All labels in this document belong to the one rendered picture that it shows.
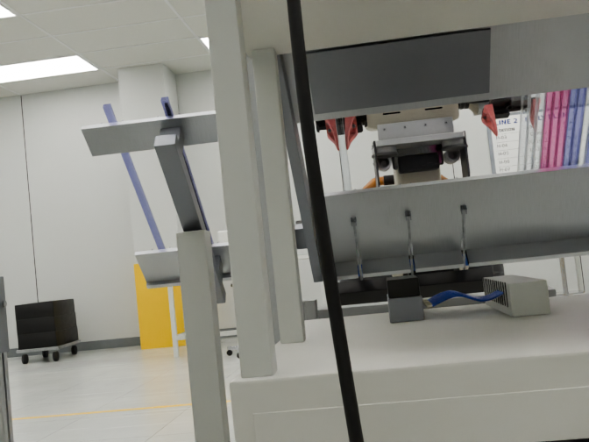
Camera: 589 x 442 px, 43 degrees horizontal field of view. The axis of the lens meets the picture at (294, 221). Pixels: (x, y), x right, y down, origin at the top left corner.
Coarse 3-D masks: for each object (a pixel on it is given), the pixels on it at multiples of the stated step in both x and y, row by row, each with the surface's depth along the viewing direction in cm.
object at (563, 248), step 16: (560, 240) 156; (576, 240) 155; (400, 256) 160; (416, 256) 159; (432, 256) 158; (448, 256) 158; (480, 256) 156; (496, 256) 155; (512, 256) 155; (528, 256) 154; (544, 256) 154; (560, 256) 154; (352, 272) 158; (368, 272) 158; (384, 272) 157; (400, 272) 157; (416, 272) 157
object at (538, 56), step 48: (336, 48) 123; (384, 48) 122; (432, 48) 122; (480, 48) 122; (528, 48) 126; (576, 48) 126; (336, 96) 129; (384, 96) 128; (432, 96) 128; (480, 96) 133
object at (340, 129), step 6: (336, 120) 138; (342, 120) 138; (336, 126) 139; (342, 126) 139; (342, 132) 140; (342, 138) 141; (342, 144) 142; (342, 150) 143; (342, 156) 144; (342, 162) 145; (348, 162) 145; (342, 168) 146; (348, 168) 146; (348, 174) 147; (348, 180) 148; (348, 186) 149
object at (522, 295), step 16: (400, 288) 109; (416, 288) 109; (496, 288) 110; (512, 288) 99; (528, 288) 99; (544, 288) 99; (400, 304) 109; (416, 304) 108; (432, 304) 110; (496, 304) 112; (512, 304) 99; (528, 304) 99; (544, 304) 99; (400, 320) 109; (416, 320) 108
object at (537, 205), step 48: (336, 192) 149; (384, 192) 148; (432, 192) 148; (480, 192) 148; (528, 192) 147; (576, 192) 147; (336, 240) 157; (384, 240) 157; (432, 240) 157; (480, 240) 156; (528, 240) 156
